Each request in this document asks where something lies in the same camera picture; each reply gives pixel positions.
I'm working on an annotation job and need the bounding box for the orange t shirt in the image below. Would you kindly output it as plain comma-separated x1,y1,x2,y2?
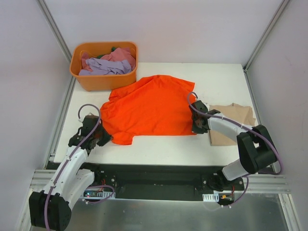
100,75,195,145

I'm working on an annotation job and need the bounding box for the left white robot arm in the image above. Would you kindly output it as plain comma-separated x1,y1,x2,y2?
28,114,111,231

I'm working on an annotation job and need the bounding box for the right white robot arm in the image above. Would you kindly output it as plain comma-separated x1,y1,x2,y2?
189,100,279,190

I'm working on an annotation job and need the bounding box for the folded beige t shirt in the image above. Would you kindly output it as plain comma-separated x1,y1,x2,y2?
208,103,257,146

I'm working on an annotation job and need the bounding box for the lilac t shirt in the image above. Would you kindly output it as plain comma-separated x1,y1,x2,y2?
78,58,132,76

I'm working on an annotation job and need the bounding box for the orange plastic laundry basket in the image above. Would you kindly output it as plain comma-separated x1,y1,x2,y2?
70,41,138,91

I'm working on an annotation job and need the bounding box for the pink t shirt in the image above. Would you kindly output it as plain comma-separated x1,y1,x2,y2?
80,48,136,71

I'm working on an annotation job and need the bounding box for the green garment in basket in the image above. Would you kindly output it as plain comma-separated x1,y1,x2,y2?
96,47,117,59

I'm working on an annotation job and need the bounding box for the left white cable duct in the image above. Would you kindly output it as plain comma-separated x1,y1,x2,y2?
81,190,116,200

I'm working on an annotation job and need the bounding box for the white cable duct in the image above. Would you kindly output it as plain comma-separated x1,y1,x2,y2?
81,190,116,200
202,192,219,203

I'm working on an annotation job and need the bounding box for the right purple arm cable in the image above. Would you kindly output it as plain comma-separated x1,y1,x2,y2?
187,91,284,210

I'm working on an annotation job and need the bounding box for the right white cable duct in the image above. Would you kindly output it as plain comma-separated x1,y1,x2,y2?
202,192,219,203

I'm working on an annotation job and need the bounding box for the front aluminium rail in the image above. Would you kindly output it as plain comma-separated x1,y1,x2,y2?
29,169,291,194

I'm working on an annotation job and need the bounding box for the right aluminium frame post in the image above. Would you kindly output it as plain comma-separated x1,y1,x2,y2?
243,0,291,73

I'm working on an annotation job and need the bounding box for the aluminium frame post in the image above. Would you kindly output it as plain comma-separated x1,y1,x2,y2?
243,0,291,73
36,0,73,64

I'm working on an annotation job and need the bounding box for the left aluminium frame post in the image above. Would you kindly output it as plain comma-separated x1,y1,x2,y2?
36,0,73,64

